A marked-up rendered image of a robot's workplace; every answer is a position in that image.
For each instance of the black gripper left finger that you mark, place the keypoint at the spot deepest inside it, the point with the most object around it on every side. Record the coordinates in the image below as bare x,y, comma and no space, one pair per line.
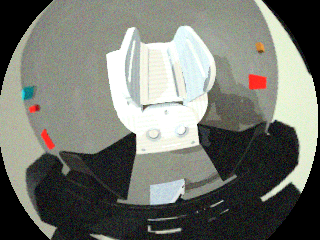
112,166

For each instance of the cyan rectangular block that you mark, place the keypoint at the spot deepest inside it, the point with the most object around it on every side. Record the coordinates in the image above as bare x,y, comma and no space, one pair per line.
28,92

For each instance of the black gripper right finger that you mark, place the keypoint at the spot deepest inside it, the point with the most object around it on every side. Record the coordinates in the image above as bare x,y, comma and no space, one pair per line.
225,148

